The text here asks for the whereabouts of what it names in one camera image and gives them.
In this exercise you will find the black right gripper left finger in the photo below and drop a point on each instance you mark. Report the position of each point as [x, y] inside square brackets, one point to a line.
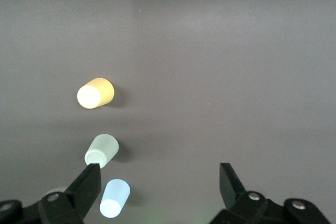
[86, 187]

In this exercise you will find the pale green plastic cup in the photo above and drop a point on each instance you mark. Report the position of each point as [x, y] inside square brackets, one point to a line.
[103, 148]

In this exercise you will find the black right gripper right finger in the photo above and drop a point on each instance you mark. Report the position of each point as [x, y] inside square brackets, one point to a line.
[231, 187]

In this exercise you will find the light blue plastic cup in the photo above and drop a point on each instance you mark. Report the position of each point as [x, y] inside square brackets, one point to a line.
[115, 197]

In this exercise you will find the yellow plastic cup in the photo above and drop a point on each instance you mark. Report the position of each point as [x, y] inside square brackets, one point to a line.
[95, 94]

